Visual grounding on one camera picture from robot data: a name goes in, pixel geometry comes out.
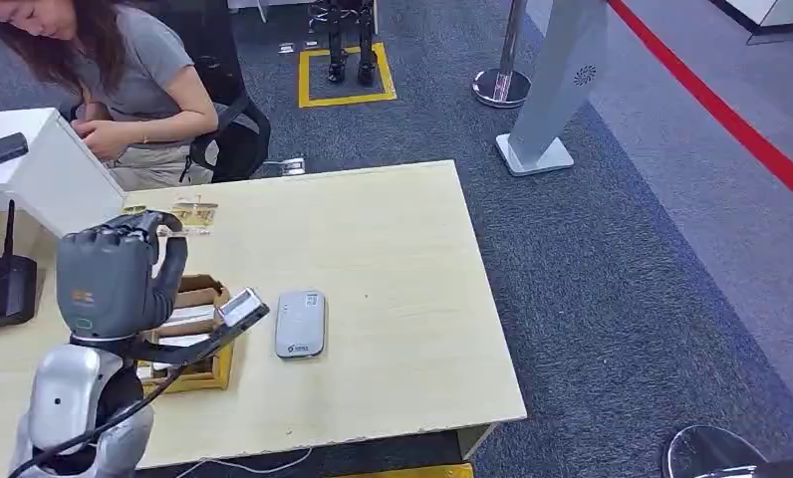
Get white platform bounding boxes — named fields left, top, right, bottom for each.
left=708, top=0, right=793, bottom=46

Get yellow floor tape strip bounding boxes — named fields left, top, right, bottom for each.
left=333, top=462, right=474, bottom=478

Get person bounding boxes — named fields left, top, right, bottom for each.
left=0, top=0, right=220, bottom=192

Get black router with antenna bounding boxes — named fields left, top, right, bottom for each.
left=0, top=199, right=40, bottom=336

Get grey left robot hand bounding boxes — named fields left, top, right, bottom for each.
left=56, top=209, right=190, bottom=341

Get black office chair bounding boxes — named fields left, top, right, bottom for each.
left=132, top=0, right=273, bottom=185

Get white card stack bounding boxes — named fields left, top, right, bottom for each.
left=151, top=332, right=211, bottom=372
left=161, top=304, right=219, bottom=326

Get yellow floor tape square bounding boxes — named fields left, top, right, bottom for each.
left=296, top=42, right=398, bottom=110

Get white cabinet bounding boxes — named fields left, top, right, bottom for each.
left=0, top=107, right=128, bottom=239

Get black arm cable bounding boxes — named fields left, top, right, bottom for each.
left=7, top=364, right=188, bottom=478

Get red barrier belt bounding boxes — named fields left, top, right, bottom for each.
left=605, top=0, right=793, bottom=215

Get person's left hand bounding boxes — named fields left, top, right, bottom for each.
left=87, top=119, right=138, bottom=162

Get grey kiosk stand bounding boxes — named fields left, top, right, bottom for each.
left=493, top=0, right=611, bottom=178

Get black power adapter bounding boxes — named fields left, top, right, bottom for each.
left=0, top=132, right=30, bottom=170

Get chrome stanchion post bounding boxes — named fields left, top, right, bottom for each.
left=470, top=0, right=533, bottom=110

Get black robot legs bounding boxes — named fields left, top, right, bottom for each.
left=306, top=0, right=380, bottom=87

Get person's right hand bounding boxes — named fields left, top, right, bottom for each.
left=78, top=101, right=113, bottom=126

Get wooden card box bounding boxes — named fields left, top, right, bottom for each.
left=135, top=273, right=235, bottom=397

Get white cable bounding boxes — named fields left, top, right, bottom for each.
left=171, top=447, right=314, bottom=478

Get chrome stanchion base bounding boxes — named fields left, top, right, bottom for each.
left=660, top=423, right=769, bottom=478

